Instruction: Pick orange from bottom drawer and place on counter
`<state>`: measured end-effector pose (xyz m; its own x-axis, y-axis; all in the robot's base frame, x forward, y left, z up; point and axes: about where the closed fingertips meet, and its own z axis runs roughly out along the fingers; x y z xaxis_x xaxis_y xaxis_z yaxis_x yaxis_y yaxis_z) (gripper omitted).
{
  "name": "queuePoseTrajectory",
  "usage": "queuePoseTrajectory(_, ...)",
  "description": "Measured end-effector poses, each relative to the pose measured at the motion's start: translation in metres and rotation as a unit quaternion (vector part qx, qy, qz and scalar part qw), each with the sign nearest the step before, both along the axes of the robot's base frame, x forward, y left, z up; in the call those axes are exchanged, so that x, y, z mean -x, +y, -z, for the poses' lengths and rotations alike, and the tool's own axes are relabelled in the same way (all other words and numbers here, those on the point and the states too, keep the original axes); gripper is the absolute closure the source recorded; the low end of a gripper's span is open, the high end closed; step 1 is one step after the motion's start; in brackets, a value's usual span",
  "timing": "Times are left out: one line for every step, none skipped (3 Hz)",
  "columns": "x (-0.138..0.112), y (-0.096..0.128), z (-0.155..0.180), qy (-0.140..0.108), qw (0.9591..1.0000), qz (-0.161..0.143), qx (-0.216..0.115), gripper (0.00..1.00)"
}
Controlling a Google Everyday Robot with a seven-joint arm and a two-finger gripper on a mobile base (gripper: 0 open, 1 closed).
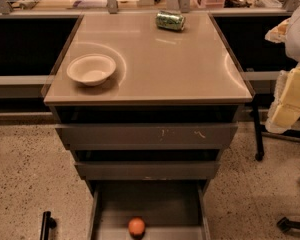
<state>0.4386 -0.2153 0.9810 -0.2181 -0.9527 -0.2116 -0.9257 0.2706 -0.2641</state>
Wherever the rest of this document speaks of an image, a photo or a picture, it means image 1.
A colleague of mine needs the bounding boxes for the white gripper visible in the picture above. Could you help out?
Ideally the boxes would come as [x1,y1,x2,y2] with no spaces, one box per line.
[265,19,300,134]

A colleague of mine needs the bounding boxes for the orange fruit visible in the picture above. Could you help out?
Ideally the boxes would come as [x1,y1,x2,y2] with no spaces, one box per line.
[128,217,146,239]

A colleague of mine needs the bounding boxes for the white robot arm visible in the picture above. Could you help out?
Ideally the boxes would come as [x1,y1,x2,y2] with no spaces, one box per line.
[265,6,300,134]

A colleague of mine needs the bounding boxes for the grey drawer cabinet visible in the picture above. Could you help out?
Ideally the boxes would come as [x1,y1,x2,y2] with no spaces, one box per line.
[43,11,254,188]

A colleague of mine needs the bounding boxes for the grey top drawer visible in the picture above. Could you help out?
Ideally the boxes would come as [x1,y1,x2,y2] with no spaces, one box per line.
[56,123,238,150]

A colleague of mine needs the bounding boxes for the grey drawer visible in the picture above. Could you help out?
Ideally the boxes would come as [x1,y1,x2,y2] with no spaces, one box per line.
[75,161,219,180]
[88,181,211,240]
[56,123,238,150]

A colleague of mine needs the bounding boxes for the grey bottom drawer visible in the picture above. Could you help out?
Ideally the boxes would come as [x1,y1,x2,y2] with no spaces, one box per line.
[88,181,211,240]

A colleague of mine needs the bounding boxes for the grey middle drawer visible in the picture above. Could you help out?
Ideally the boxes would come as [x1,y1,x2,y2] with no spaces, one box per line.
[75,161,219,180]

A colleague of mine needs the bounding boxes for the black table leg with caster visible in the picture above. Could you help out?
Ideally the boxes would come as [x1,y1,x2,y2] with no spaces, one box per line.
[251,98,264,161]

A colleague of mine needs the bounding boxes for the green soda can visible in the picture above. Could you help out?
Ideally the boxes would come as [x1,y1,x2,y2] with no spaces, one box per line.
[155,11,186,31]

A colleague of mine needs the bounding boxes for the black chair base leg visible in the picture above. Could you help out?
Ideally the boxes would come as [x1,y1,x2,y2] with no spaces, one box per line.
[277,217,300,233]

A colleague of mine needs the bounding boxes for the white paper bowl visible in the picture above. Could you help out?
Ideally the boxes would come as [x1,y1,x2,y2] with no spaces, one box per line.
[67,54,116,86]

